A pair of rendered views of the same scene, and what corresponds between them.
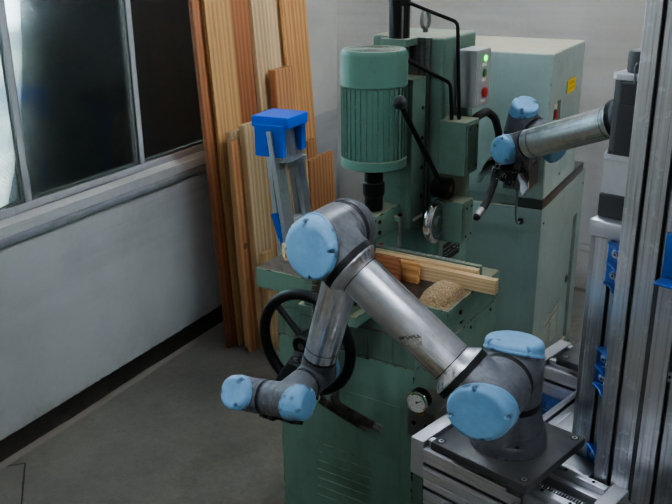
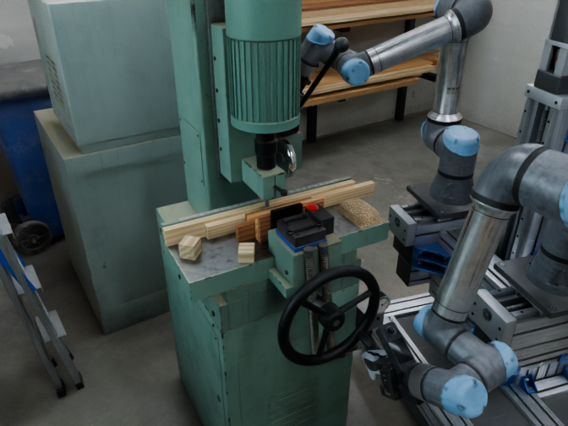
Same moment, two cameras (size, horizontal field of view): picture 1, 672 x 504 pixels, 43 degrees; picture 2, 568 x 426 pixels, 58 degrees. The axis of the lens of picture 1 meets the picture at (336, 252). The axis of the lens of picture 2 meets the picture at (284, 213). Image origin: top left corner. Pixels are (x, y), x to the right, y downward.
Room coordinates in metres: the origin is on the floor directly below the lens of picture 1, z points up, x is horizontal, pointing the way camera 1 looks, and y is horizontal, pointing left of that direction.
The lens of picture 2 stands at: (1.56, 0.96, 1.65)
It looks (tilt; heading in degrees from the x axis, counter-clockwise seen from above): 30 degrees down; 299
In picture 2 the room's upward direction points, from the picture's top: straight up
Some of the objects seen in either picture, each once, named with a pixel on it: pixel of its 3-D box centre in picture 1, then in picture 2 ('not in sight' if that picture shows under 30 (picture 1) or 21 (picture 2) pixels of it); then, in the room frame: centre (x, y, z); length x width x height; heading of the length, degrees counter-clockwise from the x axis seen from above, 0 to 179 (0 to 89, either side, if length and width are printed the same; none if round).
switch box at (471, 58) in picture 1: (473, 77); not in sight; (2.41, -0.40, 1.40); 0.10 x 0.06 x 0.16; 147
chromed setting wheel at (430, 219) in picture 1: (435, 221); (284, 158); (2.26, -0.28, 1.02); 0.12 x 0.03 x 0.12; 147
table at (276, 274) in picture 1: (356, 290); (287, 248); (2.12, -0.05, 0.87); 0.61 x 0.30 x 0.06; 57
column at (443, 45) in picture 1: (421, 156); (221, 104); (2.46, -0.26, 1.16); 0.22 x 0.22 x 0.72; 57
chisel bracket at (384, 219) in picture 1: (377, 223); (264, 178); (2.23, -0.12, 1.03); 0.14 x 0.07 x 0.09; 147
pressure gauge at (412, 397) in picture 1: (419, 402); (378, 303); (1.90, -0.21, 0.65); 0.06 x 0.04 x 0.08; 57
